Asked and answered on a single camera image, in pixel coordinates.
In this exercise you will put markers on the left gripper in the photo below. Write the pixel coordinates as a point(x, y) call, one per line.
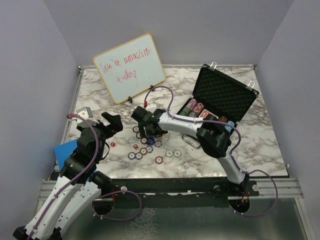
point(116, 125)

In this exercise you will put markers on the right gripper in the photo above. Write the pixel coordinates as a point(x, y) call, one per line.
point(142, 131)

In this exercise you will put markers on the clear round dealer button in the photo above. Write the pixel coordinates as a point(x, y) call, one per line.
point(132, 141)

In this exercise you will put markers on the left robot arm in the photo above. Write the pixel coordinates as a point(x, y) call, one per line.
point(79, 181)

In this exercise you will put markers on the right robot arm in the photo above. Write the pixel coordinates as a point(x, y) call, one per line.
point(213, 137)

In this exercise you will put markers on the blue small blind button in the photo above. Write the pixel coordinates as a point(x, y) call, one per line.
point(150, 141)

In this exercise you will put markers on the red 5 poker chip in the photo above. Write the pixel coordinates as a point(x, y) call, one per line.
point(159, 160)
point(143, 151)

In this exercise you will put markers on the white 1 poker chip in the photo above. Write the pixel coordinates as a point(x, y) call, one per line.
point(169, 153)
point(177, 153)

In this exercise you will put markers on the blue plastic box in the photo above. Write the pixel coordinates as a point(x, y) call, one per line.
point(65, 152)

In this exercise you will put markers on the red playing card deck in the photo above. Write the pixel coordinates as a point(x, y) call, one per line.
point(205, 113)

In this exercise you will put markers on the black poker chip case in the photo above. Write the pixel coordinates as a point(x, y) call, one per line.
point(223, 95)

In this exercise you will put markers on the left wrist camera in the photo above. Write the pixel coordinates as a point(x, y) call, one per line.
point(85, 113)

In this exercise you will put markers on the white whiteboard yellow frame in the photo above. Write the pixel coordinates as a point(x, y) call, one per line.
point(130, 68)

